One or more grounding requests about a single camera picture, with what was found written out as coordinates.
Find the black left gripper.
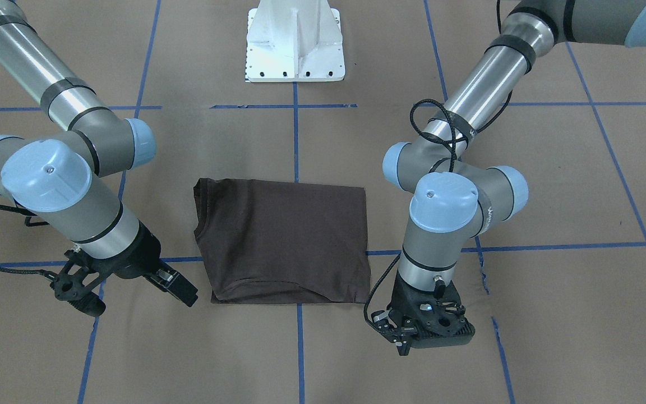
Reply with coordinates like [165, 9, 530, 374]
[372, 274, 476, 356]

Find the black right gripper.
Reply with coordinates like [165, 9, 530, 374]
[50, 223, 198, 317]

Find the dark brown t-shirt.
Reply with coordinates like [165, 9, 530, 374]
[193, 177, 371, 305]

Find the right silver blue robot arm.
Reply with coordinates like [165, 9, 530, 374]
[0, 1, 197, 317]

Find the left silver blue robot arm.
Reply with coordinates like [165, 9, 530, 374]
[366, 1, 646, 356]

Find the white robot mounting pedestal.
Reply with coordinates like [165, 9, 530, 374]
[244, 1, 346, 82]

